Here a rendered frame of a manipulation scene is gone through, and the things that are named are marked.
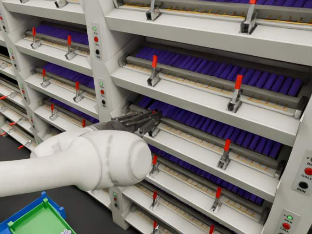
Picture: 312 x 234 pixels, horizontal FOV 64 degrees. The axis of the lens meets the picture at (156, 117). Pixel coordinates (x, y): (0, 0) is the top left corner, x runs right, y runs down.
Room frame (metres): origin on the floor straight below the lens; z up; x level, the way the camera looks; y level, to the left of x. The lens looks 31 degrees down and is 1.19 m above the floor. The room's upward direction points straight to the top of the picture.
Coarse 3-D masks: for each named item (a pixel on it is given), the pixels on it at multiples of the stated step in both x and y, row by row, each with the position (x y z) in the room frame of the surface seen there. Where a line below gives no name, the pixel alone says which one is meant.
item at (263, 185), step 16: (128, 96) 0.89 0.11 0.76; (112, 112) 0.82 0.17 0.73; (128, 112) 0.86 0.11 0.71; (160, 144) 0.69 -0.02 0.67; (176, 144) 0.67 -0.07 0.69; (192, 144) 0.66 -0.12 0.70; (208, 144) 0.65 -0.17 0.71; (192, 160) 0.61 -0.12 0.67; (208, 160) 0.59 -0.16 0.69; (240, 160) 0.57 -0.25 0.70; (224, 176) 0.55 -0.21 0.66; (240, 176) 0.52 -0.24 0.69; (256, 176) 0.52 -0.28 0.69; (256, 192) 0.49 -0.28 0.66; (272, 192) 0.47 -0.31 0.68
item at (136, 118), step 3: (141, 111) 0.72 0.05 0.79; (141, 114) 0.71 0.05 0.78; (132, 117) 0.68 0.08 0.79; (135, 117) 0.68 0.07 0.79; (138, 117) 0.69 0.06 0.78; (123, 120) 0.64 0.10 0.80; (126, 120) 0.65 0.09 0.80; (129, 120) 0.65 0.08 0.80; (132, 120) 0.66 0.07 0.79; (135, 120) 0.68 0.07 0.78; (138, 120) 0.69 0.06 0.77; (123, 123) 0.63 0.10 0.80
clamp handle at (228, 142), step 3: (228, 141) 0.57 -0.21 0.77; (225, 144) 0.57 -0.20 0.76; (228, 144) 0.57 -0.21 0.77; (225, 147) 0.57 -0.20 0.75; (228, 147) 0.57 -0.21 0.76; (225, 150) 0.57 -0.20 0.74; (225, 153) 0.57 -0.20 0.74; (222, 156) 0.57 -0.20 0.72; (225, 156) 0.56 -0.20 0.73; (222, 159) 0.56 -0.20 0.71; (225, 159) 0.57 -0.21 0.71
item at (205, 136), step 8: (136, 112) 0.84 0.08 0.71; (144, 112) 0.81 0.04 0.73; (168, 120) 0.75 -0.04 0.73; (176, 128) 0.73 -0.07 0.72; (184, 128) 0.70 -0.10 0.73; (192, 128) 0.70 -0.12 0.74; (200, 136) 0.67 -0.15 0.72; (208, 136) 0.65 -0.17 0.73; (216, 144) 0.63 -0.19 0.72; (224, 144) 0.61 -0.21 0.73; (232, 144) 0.61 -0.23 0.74; (240, 152) 0.58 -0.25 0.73; (248, 152) 0.57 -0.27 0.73; (256, 152) 0.57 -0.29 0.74; (256, 160) 0.56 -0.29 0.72; (264, 160) 0.54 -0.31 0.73; (272, 160) 0.54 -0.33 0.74; (272, 168) 0.53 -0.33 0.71
